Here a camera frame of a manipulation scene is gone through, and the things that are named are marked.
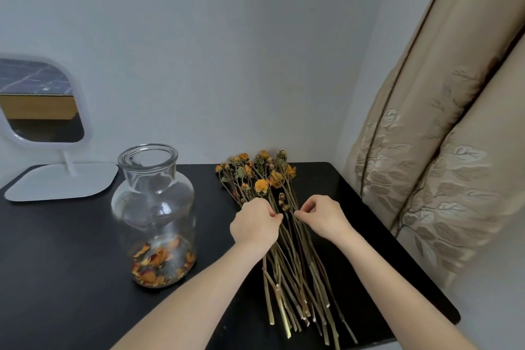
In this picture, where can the person's right forearm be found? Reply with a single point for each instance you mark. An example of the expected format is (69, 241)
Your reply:
(402, 300)

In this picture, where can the pile of dried orange petals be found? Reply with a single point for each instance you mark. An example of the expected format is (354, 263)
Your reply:
(158, 257)

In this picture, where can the person's right hand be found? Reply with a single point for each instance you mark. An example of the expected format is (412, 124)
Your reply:
(326, 218)

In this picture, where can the white standing mirror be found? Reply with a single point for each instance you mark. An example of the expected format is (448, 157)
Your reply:
(61, 183)

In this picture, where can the beige embroidered curtain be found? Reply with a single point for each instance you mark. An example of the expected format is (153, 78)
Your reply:
(451, 157)

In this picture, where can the clear glass vase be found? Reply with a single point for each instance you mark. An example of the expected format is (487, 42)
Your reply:
(156, 198)

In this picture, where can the person's left forearm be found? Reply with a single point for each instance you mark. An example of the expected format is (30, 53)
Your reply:
(188, 308)

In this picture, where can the person's left hand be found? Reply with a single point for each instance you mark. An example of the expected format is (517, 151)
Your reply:
(254, 228)

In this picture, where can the black table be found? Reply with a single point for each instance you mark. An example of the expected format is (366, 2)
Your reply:
(61, 259)

